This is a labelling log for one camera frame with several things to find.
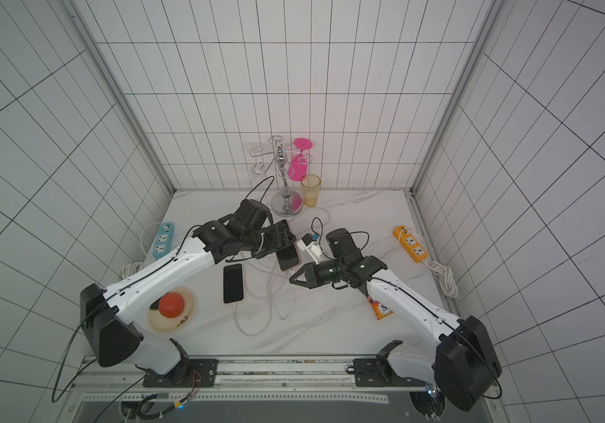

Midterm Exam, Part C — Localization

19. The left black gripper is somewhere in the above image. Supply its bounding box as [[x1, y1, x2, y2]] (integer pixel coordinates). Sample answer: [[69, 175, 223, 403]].
[[242, 225, 295, 261]]

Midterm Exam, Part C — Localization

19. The black smartphone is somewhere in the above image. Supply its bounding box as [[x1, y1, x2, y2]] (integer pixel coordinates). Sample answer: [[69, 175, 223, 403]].
[[276, 241, 301, 271], [222, 264, 245, 304]]

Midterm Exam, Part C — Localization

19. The white USB charging cable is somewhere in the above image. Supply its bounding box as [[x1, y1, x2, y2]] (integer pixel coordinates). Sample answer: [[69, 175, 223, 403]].
[[167, 200, 335, 338]]

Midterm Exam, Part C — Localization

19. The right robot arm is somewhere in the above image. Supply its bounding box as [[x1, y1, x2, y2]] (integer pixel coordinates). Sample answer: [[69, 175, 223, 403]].
[[289, 228, 502, 412]]

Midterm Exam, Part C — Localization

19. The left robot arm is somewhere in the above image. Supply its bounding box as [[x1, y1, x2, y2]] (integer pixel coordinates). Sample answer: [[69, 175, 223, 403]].
[[75, 199, 297, 386]]

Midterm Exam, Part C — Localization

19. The chrome glass rack stand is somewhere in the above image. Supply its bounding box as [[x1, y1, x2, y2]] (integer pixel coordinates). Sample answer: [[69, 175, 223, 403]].
[[268, 135, 304, 217]]

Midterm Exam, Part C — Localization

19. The yellow plastic cup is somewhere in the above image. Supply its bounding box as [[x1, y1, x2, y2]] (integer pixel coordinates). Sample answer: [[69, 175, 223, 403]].
[[301, 174, 321, 208]]

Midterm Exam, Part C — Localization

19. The clear hanging wine glass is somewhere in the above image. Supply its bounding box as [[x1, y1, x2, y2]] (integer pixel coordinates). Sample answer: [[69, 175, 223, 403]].
[[249, 145, 272, 187]]

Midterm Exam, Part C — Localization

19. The pink hanging wine glass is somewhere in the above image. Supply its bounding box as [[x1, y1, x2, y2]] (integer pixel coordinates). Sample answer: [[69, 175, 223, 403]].
[[288, 137, 313, 183]]

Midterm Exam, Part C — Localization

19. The orange snack packet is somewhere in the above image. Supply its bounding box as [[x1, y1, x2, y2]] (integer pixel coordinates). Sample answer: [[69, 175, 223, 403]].
[[367, 297, 393, 320]]

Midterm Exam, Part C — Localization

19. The teal power strip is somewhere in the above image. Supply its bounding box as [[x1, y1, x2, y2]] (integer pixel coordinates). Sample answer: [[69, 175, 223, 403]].
[[152, 222, 175, 260]]

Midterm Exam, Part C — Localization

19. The orange power strip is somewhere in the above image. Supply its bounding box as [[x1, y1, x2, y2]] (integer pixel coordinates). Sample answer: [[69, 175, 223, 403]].
[[393, 226, 429, 264]]

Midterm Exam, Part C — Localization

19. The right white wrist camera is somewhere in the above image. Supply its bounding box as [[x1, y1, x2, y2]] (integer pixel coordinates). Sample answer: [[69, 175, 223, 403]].
[[297, 233, 331, 264]]

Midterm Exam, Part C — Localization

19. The aluminium mounting rail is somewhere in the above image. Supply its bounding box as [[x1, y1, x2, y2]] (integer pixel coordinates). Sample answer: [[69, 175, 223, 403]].
[[69, 353, 499, 405]]

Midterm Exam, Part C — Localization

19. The orange strip white cord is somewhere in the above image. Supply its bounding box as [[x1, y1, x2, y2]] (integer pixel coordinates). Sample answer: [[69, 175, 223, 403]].
[[425, 258, 459, 299]]

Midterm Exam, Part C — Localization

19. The white strip power cord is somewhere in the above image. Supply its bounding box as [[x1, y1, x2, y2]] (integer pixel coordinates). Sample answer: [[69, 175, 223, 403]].
[[120, 221, 163, 281]]

